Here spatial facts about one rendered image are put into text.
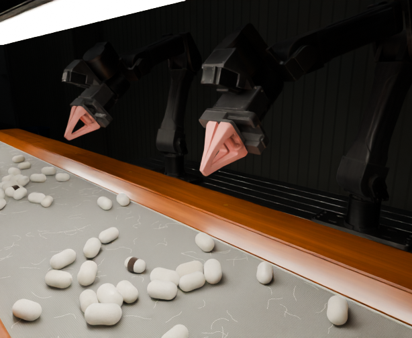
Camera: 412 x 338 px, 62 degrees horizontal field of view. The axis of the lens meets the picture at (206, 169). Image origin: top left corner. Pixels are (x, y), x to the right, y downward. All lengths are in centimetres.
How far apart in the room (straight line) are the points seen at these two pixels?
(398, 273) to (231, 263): 20
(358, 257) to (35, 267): 42
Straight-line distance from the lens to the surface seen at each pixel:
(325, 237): 53
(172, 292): 41
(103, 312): 38
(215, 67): 49
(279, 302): 42
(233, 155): 52
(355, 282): 45
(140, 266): 46
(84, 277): 45
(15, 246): 60
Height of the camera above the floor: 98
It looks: 15 degrees down
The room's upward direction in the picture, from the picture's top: straight up
